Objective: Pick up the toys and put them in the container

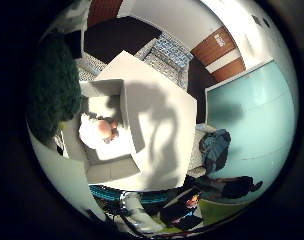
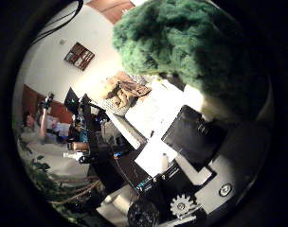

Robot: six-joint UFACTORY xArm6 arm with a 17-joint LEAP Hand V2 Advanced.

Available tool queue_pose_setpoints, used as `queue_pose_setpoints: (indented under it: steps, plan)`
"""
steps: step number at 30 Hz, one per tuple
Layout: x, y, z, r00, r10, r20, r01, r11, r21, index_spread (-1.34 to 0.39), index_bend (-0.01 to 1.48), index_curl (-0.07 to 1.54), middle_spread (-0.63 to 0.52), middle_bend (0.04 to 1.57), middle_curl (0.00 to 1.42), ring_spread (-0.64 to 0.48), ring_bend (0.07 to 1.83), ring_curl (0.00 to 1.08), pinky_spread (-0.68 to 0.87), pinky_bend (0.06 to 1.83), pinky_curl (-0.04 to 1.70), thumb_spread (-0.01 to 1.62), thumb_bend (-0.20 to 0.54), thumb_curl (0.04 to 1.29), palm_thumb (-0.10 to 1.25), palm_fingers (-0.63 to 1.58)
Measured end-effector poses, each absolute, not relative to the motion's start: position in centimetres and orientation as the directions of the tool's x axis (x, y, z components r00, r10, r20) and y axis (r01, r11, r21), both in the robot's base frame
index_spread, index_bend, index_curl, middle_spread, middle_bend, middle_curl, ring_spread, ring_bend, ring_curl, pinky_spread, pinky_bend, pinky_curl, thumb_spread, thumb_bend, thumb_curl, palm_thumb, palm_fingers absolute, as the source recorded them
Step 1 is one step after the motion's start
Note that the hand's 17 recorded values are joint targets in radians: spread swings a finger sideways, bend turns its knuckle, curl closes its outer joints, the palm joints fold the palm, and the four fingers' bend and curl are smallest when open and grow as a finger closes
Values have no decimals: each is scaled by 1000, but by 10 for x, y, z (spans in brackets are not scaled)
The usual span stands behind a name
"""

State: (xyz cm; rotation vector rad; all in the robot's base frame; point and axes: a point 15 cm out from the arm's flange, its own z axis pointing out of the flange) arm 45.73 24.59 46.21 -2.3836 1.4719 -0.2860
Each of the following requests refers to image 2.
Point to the green broccoli plush toy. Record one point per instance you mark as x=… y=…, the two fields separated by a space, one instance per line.
x=182 y=41

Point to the white rectangular container box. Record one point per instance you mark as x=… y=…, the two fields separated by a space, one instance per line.
x=156 y=110

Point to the black tripod stand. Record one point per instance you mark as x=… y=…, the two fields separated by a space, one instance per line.
x=90 y=116

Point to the green leafy plant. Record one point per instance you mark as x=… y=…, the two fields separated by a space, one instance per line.
x=39 y=176

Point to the person in background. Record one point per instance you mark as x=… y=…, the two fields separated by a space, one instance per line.
x=33 y=126

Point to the dark framed wall picture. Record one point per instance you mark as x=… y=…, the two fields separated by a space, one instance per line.
x=79 y=56

